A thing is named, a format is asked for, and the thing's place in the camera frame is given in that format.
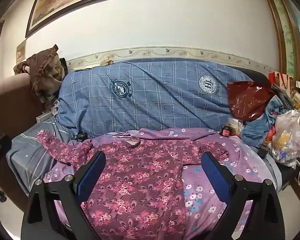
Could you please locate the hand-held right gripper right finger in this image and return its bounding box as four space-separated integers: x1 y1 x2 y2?
201 151 285 240

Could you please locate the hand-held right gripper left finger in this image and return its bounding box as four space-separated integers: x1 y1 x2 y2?
21 151 107 240

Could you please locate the maroon floral shirt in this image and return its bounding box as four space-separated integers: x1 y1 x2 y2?
37 129 229 240

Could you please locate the blue clothes pile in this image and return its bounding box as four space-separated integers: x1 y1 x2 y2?
241 96 294 148

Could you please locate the purple floral blanket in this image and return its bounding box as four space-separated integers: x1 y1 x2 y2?
41 127 278 240

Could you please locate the grey striped sheet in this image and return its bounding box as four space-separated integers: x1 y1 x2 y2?
6 120 73 198

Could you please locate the white plastic bag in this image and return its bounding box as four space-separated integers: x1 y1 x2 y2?
267 110 300 168

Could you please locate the red plastic bag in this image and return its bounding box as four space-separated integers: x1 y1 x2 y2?
227 81 275 122

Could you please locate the blue plaid quilt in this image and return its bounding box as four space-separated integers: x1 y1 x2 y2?
56 60 255 139

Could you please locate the brown sofa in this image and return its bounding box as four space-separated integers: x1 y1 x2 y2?
0 74 46 205

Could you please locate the brown floral cloth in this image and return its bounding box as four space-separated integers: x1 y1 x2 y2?
14 44 67 105

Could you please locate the red gift bag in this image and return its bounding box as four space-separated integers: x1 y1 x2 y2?
268 71 294 90

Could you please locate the small wall picture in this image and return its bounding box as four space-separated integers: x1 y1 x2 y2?
16 39 27 62

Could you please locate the wooden window frame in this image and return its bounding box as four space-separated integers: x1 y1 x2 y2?
257 0 300 80

